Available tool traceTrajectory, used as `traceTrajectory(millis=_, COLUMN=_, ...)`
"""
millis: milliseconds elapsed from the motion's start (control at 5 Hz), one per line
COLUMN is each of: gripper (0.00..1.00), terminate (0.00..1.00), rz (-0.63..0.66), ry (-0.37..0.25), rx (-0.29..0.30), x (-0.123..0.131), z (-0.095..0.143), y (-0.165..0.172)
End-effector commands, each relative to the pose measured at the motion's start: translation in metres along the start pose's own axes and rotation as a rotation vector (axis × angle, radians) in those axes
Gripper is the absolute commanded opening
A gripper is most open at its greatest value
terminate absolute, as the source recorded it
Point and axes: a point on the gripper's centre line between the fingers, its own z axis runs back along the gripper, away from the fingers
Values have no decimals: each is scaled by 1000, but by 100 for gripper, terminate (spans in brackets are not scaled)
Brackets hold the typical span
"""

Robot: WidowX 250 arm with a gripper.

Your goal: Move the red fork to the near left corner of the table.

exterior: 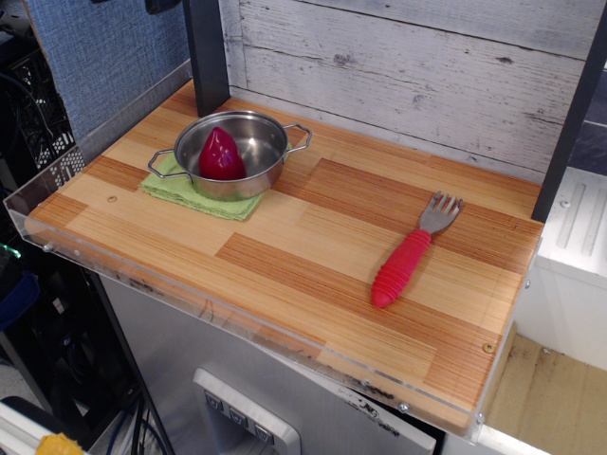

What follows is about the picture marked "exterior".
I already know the red handled metal fork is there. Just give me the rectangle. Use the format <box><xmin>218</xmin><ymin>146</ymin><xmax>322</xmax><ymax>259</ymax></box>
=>
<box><xmin>371</xmin><ymin>191</ymin><xmax>464</xmax><ymax>308</ymax></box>

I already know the stainless steel pot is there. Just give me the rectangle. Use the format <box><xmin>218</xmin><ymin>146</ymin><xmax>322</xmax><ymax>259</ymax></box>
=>
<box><xmin>148</xmin><ymin>111</ymin><xmax>313</xmax><ymax>202</ymax></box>

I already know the red pepper toy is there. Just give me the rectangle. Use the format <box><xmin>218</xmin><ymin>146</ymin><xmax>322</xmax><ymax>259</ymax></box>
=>
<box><xmin>198</xmin><ymin>127</ymin><xmax>247</xmax><ymax>181</ymax></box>

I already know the clear acrylic table guard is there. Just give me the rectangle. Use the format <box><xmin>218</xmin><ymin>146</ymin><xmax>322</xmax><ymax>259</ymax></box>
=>
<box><xmin>2</xmin><ymin>141</ymin><xmax>544</xmax><ymax>446</ymax></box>

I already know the green cloth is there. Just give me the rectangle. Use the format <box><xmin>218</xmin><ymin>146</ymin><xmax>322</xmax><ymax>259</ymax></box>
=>
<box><xmin>139</xmin><ymin>149</ymin><xmax>263</xmax><ymax>221</ymax></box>

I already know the silver toy fridge cabinet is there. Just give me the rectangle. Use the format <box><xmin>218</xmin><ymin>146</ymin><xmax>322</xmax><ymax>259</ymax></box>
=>
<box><xmin>101</xmin><ymin>278</ymin><xmax>443</xmax><ymax>454</ymax></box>

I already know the blue fabric panel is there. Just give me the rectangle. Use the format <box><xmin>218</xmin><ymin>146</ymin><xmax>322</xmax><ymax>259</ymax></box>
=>
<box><xmin>25</xmin><ymin>1</ymin><xmax>190</xmax><ymax>140</ymax></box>

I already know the white side counter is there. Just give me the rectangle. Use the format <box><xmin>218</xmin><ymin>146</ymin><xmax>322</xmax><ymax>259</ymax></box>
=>
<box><xmin>513</xmin><ymin>168</ymin><xmax>606</xmax><ymax>370</ymax></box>

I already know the black plastic crate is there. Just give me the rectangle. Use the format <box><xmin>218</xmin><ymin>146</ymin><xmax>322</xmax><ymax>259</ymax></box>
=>
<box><xmin>7</xmin><ymin>50</ymin><xmax>75</xmax><ymax>169</ymax></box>

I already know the yellow taped object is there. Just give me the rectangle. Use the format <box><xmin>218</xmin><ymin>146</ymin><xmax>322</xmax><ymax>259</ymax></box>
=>
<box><xmin>35</xmin><ymin>433</ymin><xmax>84</xmax><ymax>455</ymax></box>

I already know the dark left post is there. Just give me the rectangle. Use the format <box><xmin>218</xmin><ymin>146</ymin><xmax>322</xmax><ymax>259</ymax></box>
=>
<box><xmin>182</xmin><ymin>0</ymin><xmax>230</xmax><ymax>117</ymax></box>

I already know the dark post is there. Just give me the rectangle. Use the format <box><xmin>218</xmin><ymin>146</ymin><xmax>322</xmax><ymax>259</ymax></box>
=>
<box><xmin>182</xmin><ymin>0</ymin><xmax>230</xmax><ymax>117</ymax></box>
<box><xmin>531</xmin><ymin>6</ymin><xmax>606</xmax><ymax>223</ymax></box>

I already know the dark right post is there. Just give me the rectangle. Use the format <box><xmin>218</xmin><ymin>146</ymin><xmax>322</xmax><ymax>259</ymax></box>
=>
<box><xmin>531</xmin><ymin>6</ymin><xmax>606</xmax><ymax>223</ymax></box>

